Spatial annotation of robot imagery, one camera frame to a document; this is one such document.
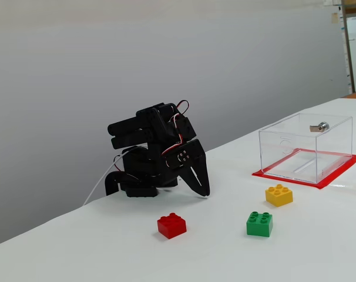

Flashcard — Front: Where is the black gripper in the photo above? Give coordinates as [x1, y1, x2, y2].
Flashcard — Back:
[163, 139, 211, 197]

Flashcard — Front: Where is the red lego brick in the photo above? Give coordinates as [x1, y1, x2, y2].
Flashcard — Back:
[157, 212, 187, 240]

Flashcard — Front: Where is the green lego brick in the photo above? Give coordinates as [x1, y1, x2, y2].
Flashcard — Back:
[246, 210, 274, 237]

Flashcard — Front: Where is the yellow lego brick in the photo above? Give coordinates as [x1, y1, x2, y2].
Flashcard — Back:
[265, 183, 294, 208]

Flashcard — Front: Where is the silver metal box lock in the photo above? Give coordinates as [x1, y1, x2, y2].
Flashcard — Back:
[309, 121, 330, 133]

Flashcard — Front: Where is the transparent plastic box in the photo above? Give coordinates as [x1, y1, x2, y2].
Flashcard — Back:
[258, 112, 354, 185]

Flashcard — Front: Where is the black table clamp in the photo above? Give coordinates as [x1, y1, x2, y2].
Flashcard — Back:
[104, 171, 126, 197]

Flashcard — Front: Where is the white refrigerator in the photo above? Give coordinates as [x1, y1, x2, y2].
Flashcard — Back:
[346, 16, 356, 92]

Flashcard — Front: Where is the white cable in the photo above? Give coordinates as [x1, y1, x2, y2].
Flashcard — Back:
[83, 146, 137, 206]

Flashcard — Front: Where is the red tape frame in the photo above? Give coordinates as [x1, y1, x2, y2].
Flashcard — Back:
[251, 147, 356, 190]

